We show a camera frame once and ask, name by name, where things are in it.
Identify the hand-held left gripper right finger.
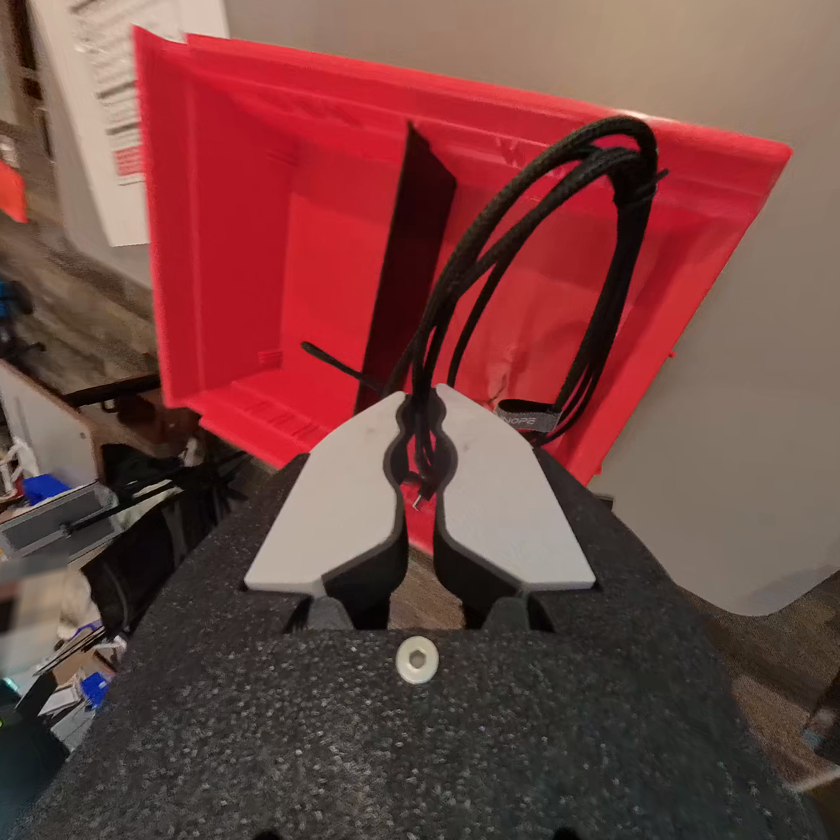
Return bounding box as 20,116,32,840
432,385,598,597

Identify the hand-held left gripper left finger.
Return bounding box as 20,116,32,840
243,390,412,614

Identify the red plastic bin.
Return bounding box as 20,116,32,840
131,25,795,559

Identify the black braided cable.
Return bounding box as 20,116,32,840
301,115,670,516

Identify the black divider plate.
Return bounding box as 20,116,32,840
353,121,458,416

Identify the grey metal case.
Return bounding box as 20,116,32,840
0,482,120,553

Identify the small blue box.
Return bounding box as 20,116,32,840
23,474,72,506

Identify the orange object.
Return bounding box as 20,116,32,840
0,161,30,224

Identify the white printed paper sheet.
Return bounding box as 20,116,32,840
29,0,231,248

